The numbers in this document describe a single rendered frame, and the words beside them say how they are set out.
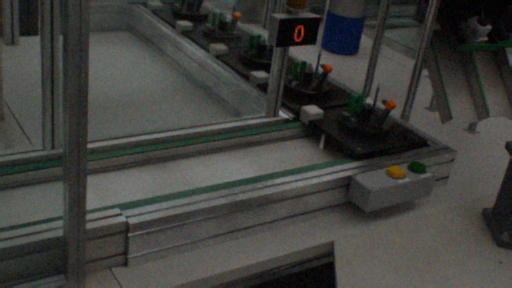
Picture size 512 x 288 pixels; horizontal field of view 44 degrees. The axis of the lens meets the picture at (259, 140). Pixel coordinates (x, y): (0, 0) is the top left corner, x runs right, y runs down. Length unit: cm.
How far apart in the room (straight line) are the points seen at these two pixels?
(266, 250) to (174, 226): 21
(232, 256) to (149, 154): 33
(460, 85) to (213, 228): 88
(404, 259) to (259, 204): 33
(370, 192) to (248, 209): 28
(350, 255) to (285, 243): 14
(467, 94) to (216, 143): 73
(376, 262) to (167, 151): 53
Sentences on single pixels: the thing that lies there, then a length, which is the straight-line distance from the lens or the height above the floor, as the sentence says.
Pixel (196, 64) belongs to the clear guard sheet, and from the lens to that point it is 150.
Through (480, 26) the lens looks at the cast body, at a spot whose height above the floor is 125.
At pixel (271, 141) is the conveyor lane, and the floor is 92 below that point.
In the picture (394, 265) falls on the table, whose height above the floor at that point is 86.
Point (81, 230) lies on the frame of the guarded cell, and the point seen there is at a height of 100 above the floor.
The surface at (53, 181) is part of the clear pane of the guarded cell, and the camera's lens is 106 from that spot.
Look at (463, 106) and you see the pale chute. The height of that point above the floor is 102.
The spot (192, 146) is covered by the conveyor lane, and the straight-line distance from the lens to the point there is 151.
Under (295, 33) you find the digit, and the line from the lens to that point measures 155.
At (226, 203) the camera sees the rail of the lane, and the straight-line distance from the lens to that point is 128.
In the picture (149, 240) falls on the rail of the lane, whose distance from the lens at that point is 123.
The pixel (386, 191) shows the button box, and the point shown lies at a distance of 146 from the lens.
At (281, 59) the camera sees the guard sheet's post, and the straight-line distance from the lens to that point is 161.
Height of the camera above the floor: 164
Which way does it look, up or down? 26 degrees down
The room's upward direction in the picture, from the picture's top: 9 degrees clockwise
